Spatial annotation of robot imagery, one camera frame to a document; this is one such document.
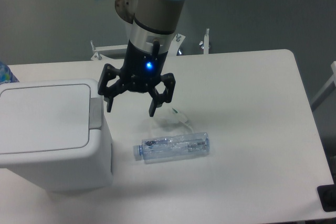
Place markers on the clear plastic wrapper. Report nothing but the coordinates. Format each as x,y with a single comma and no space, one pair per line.
170,119

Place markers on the white metal base frame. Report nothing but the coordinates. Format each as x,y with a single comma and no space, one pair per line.
177,48

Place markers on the clear plastic water bottle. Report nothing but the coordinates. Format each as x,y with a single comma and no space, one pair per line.
172,148

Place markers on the blue patterned bottle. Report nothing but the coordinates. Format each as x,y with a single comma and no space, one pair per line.
6,74

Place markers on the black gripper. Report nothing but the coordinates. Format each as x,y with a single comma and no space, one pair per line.
140,70

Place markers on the white push-lid trash can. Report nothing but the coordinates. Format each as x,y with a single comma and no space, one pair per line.
54,134

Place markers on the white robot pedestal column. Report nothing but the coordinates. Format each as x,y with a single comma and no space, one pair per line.
129,33

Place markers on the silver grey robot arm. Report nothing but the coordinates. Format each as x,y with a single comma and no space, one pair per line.
153,27

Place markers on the black device at table corner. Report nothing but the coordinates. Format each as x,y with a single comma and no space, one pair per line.
327,197

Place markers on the white furniture leg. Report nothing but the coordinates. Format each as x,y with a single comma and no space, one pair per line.
324,91

